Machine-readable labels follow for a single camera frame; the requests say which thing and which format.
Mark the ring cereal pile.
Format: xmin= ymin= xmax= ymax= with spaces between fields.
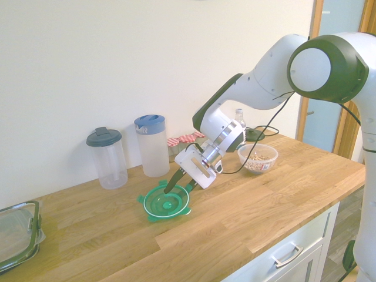
xmin=243 ymin=154 xmax=273 ymax=173

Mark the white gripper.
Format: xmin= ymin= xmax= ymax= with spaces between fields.
xmin=163 ymin=143 xmax=217 ymax=194

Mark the clear plastic food bowl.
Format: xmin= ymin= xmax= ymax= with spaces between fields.
xmin=237 ymin=143 xmax=279 ymax=176

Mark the blue lid plastic pitcher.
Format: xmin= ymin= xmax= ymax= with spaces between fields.
xmin=134 ymin=113 xmax=170 ymax=178

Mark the wooden door frame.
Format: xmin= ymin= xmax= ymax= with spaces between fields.
xmin=295 ymin=0 xmax=376 ymax=161

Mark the dark lid plastic pitcher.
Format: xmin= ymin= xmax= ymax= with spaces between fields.
xmin=86 ymin=126 xmax=129 ymax=190

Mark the green round container lid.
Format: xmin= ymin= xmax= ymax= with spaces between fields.
xmin=136 ymin=179 xmax=192 ymax=223

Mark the silver drawer handle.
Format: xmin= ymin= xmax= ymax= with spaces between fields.
xmin=271 ymin=244 xmax=304 ymax=268

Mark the frosted glass door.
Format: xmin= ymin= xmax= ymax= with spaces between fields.
xmin=302 ymin=0 xmax=367 ymax=153

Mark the dark kettle base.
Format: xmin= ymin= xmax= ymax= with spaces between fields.
xmin=244 ymin=128 xmax=266 ymax=142

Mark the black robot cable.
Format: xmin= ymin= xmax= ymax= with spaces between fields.
xmin=184 ymin=35 xmax=362 ymax=174

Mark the dark kettle base cable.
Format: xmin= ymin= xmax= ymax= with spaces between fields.
xmin=246 ymin=125 xmax=280 ymax=137

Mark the hint water bottle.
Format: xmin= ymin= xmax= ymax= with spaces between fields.
xmin=234 ymin=108 xmax=247 ymax=129

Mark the rectangular container with clip lid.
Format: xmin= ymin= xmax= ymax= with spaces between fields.
xmin=0 ymin=200 xmax=45 ymax=273

